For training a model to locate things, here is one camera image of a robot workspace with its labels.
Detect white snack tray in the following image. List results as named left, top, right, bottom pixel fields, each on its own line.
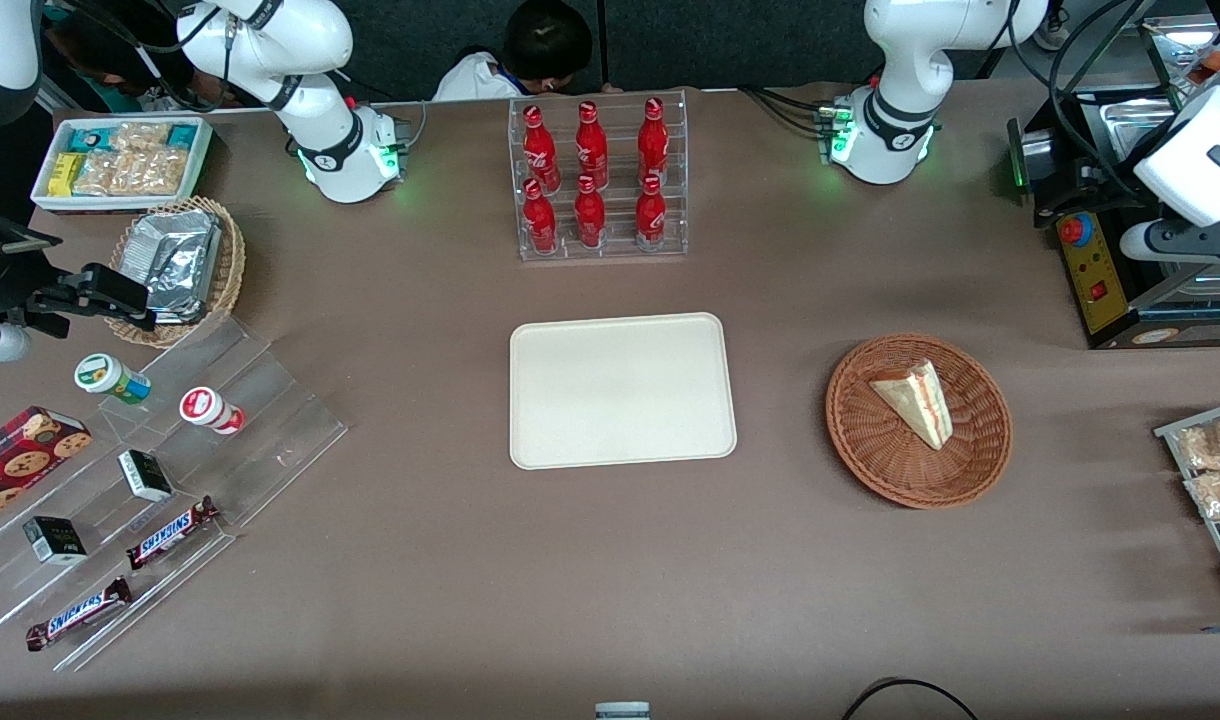
left=31, top=116, right=214, bottom=214

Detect black hot food case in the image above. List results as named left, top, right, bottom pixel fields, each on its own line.
left=1006, top=15, right=1220, bottom=351

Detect light wicker basket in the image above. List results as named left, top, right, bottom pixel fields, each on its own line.
left=109, top=196, right=247, bottom=349

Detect yellow snack packet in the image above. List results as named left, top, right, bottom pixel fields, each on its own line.
left=48, top=152, right=87, bottom=198

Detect person with black hair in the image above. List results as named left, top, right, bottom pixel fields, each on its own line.
left=431, top=0, right=623, bottom=102

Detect stainless steel food pan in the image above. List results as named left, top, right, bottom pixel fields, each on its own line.
left=1083, top=96, right=1187, bottom=153

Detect wire rack tray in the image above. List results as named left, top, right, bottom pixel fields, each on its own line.
left=1154, top=397, right=1220, bottom=612

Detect red cookie box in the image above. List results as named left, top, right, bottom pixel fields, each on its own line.
left=0, top=405, right=94, bottom=532

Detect small black box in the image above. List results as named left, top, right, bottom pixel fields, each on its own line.
left=117, top=449, right=175, bottom=504
left=22, top=515, right=89, bottom=566

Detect triangular sandwich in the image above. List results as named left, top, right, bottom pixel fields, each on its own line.
left=867, top=358, right=955, bottom=452

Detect red lid yogurt cup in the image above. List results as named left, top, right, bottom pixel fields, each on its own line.
left=178, top=386, right=247, bottom=436

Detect clear acrylic step shelf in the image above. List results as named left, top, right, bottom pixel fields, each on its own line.
left=0, top=314, right=350, bottom=673

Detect clear acrylic bottle rack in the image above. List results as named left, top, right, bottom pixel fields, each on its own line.
left=508, top=89, right=690, bottom=264

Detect black floor cable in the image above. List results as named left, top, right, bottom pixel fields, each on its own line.
left=840, top=677, right=981, bottom=720

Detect clear rice cracker pack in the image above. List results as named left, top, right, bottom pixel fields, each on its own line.
left=73, top=151, right=132, bottom=197
left=110, top=121, right=172, bottom=154
left=125, top=148, right=190, bottom=197

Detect cream plastic tray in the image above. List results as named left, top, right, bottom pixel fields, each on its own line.
left=509, top=312, right=738, bottom=471

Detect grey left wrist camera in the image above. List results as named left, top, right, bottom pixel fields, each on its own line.
left=1119, top=221, right=1171, bottom=264

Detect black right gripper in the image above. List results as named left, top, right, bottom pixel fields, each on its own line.
left=0, top=200, right=158, bottom=339

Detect black base cable bundle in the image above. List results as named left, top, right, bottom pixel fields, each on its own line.
left=738, top=84, right=833, bottom=138

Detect red cola bottle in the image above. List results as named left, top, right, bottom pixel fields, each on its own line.
left=574, top=175, right=608, bottom=250
left=575, top=101, right=610, bottom=189
left=635, top=174, right=668, bottom=251
left=523, top=178, right=559, bottom=255
left=523, top=104, right=563, bottom=193
left=638, top=97, right=670, bottom=186

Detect Snickers chocolate bar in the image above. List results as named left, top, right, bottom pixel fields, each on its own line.
left=24, top=576, right=134, bottom=653
left=125, top=496, right=222, bottom=571

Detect brown round wicker basket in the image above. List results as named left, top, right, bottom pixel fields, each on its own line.
left=825, top=333, right=1013, bottom=510

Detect green lid yogurt cup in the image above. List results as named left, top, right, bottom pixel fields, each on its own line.
left=74, top=353, right=153, bottom=406

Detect silver foil package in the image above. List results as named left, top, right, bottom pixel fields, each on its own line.
left=120, top=209, right=222, bottom=324

